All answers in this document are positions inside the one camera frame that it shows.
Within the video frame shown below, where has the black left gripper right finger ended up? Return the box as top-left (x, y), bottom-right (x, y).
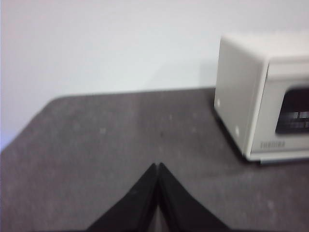
top-left (157, 162), bottom-right (230, 232)

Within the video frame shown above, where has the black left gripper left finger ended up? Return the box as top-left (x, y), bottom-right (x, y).
top-left (86, 163), bottom-right (158, 232)

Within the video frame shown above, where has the cream Toshiba toaster oven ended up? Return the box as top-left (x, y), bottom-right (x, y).
top-left (213, 33), bottom-right (309, 166)

